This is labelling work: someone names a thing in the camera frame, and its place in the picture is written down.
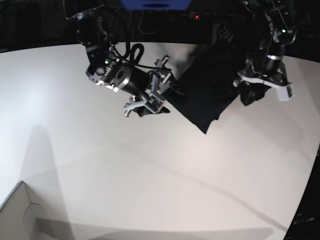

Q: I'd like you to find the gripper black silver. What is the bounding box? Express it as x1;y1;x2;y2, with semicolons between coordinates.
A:
233;54;292;106
123;55;177;118

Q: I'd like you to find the blue box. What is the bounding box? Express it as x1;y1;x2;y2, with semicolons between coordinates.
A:
120;0;191;11

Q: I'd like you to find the black power strip red switch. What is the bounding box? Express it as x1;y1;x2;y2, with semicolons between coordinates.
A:
188;12;245;24

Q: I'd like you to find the white plastic bin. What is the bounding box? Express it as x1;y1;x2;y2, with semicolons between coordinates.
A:
0;181;76;240

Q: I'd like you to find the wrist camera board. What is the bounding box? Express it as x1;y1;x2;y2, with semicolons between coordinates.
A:
146;98;165;114

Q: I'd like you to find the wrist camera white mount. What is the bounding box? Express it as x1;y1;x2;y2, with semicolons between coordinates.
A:
276;84;295;102

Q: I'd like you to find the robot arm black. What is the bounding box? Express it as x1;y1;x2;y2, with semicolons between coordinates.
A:
65;5;176;117
233;0;297;106

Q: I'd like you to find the black long-sleeve t-shirt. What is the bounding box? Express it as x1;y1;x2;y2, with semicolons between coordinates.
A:
164;42;246;134

